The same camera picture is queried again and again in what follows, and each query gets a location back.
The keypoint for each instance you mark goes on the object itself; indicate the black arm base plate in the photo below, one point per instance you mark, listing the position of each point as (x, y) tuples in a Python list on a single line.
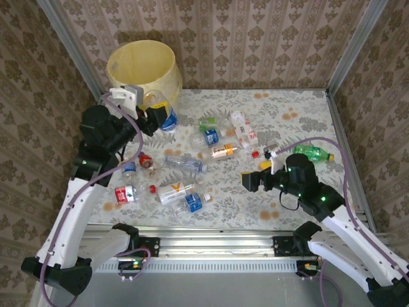
[(282, 246), (150, 246)]

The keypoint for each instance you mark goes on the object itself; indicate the green plastic bottle yellow cap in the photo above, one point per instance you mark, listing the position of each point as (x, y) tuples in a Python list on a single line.
[(311, 152)]

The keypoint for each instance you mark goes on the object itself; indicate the round red label bottle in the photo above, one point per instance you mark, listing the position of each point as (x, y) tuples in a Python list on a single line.
[(145, 160)]

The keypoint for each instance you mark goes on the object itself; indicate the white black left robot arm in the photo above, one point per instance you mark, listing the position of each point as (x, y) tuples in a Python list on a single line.
[(70, 217)]

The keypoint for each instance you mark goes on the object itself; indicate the small controller board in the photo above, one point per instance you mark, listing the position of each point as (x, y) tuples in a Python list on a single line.
[(131, 264), (306, 267)]

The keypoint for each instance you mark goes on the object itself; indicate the long clear bottle blue cap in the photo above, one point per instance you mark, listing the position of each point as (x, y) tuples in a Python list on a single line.
[(185, 163)]

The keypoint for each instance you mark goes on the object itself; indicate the clear bottle dark blue label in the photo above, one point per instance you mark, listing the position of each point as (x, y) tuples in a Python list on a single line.
[(169, 120)]

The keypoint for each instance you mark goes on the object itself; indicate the short bottle blue white label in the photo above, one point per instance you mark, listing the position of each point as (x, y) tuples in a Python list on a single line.
[(129, 168)]

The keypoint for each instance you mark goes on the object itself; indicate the small bottle blue label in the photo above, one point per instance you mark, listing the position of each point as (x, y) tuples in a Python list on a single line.
[(211, 137)]

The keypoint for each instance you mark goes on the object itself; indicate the grey metal panel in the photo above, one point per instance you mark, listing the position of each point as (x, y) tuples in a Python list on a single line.
[(207, 291)]

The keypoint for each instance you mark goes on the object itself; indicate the floral patterned table mat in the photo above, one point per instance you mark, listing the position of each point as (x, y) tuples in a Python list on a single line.
[(230, 204)]

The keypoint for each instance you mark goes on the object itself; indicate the aluminium front mounting rail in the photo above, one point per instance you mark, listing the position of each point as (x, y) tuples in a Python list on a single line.
[(217, 243)]

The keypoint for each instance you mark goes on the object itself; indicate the aluminium frame post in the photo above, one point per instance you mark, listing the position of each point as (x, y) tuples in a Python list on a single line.
[(354, 48), (73, 48)]

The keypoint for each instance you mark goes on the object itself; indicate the crushed bottle blue label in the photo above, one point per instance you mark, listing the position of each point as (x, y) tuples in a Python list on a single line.
[(193, 203)]

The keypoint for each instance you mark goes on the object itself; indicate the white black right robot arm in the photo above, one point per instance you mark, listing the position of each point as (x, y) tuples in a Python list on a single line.
[(348, 230)]

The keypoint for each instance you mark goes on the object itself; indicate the clear bottle red cap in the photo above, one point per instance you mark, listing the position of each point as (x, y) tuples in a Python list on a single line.
[(153, 189)]

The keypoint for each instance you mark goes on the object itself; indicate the large crushed bottle red-white label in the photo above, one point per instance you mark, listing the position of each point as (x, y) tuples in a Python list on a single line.
[(244, 128)]

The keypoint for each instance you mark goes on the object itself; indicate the clear bottle red white label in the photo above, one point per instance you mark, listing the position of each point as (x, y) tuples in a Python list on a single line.
[(123, 194)]

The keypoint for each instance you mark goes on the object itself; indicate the bottle white label orange logo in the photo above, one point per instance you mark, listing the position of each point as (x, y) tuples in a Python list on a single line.
[(174, 192)]

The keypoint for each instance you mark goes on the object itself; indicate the aluminium table side rail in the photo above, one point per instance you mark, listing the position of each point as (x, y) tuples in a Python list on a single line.
[(101, 99), (340, 128)]

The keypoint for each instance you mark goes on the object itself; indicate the small bottle green label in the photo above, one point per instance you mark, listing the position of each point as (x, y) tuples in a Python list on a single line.
[(206, 124)]

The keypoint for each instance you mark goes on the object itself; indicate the white label bottle orange cap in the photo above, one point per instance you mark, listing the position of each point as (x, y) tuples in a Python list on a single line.
[(223, 150)]

